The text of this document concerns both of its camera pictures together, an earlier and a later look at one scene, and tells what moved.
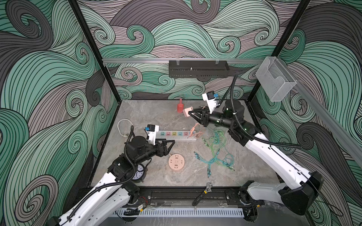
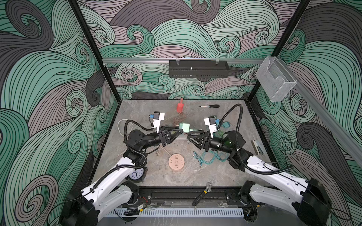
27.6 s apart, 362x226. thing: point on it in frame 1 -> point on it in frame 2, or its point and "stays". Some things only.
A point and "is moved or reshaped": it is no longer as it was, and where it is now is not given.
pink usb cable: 196,135 is moved or reshaped
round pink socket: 176,162 stays
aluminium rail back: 131,60 stays
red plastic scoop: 180,107 stays
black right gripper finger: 196,115 -> 195,141
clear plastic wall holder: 275,79 stays
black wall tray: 198,68 stays
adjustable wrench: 208,189 stays
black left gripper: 164,151 -> 165,137
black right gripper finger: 197,111 -> 196,134
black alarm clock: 140,174 stays
